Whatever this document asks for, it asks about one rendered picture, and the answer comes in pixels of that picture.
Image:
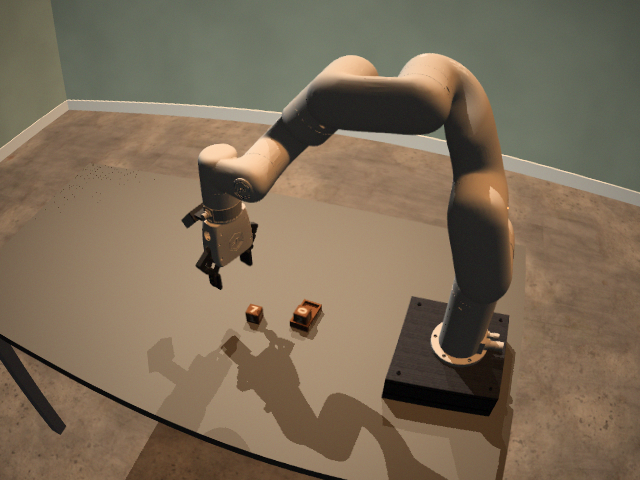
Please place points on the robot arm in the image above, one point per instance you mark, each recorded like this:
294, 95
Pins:
347, 96

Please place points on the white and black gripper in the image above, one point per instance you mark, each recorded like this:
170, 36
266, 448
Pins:
225, 241

